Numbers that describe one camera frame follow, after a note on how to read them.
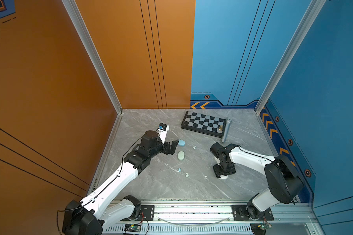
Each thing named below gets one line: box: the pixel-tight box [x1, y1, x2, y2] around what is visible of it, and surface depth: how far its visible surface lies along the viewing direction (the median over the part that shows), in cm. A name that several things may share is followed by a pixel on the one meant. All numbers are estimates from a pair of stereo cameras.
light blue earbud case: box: [177, 139, 186, 147], surface depth 100 cm
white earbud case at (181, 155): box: [177, 150, 185, 162], surface depth 93 cm
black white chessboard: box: [180, 110, 227, 139], surface depth 108 cm
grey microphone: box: [221, 117, 232, 143], surface depth 108 cm
